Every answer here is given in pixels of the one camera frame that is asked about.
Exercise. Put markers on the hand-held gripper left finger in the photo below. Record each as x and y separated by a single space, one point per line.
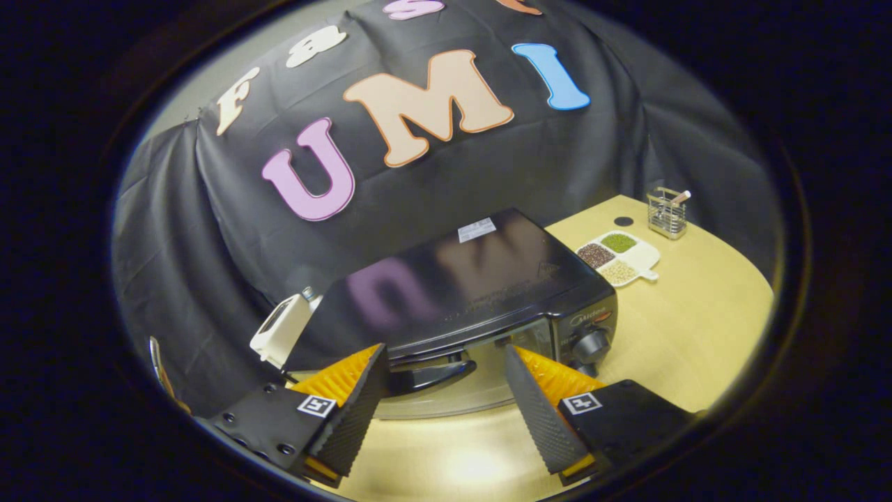
359 418

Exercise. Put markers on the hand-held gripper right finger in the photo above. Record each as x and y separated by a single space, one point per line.
540 418

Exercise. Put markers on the black toaster oven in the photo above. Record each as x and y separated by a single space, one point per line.
488 293

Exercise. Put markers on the white pop-up toaster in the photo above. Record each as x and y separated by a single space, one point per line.
282 331

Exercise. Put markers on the small grey bottle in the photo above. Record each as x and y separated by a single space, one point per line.
309 294

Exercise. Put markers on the white divided plate of beans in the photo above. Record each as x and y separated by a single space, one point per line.
617 256

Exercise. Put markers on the dark smartphone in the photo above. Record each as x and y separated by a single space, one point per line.
160 366

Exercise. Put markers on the black backdrop cloth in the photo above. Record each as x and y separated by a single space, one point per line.
453 181

